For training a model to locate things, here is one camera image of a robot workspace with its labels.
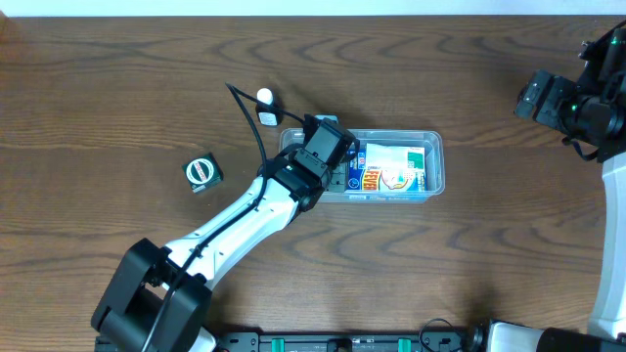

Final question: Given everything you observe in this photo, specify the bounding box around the clear plastic container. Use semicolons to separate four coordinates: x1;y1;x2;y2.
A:
278;127;446;204

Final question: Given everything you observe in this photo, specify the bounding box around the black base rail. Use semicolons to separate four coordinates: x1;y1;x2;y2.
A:
95;330;485;352

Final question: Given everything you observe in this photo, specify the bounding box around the blue Kool Fever box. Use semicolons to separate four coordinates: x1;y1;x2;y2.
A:
346;151;425;193

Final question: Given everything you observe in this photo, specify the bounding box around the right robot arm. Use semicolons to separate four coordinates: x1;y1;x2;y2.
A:
473;22;625;351

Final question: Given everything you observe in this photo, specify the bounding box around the green Zam-Buk box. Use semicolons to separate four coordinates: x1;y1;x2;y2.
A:
182;153;224;194

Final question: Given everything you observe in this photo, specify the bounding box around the dark bottle white cap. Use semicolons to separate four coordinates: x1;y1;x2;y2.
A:
255;88;283;127

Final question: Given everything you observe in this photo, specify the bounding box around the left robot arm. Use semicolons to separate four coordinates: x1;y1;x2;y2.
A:
91;115;360;352

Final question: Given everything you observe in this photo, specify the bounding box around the white green medicine box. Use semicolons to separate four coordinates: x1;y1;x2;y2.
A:
366;143;425;173

